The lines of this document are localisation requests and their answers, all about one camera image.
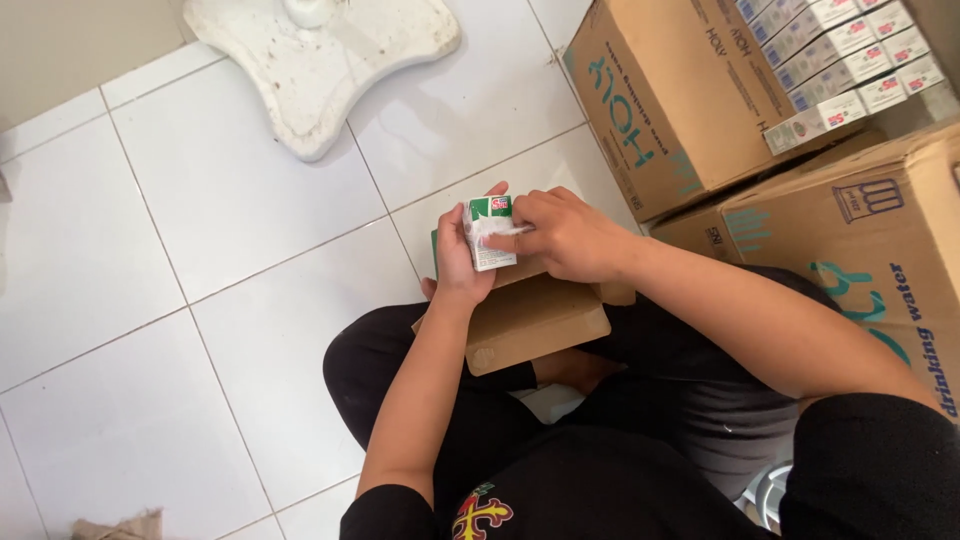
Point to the person's left hand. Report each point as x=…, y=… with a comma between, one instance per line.
x=454, y=255

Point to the person's right hand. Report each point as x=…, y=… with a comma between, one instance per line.
x=577, y=236

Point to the person's left fingers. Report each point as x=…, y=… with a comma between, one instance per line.
x=498, y=189

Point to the small white green carton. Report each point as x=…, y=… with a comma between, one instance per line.
x=496, y=261

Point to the small open brown cardboard box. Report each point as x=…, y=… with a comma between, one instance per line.
x=532, y=322

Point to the large cardboard box teal print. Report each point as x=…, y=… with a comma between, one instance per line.
x=862, y=247
x=675, y=97

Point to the person's black trousers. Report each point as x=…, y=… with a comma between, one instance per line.
x=675, y=427

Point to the row of white cartons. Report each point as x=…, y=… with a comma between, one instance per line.
x=832, y=71

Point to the person's black printed shirt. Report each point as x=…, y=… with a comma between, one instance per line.
x=862, y=472

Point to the brown burlap cloth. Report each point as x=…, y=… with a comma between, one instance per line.
x=120, y=527

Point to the white ceramic pedestal base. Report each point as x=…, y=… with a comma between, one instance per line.
x=315, y=67

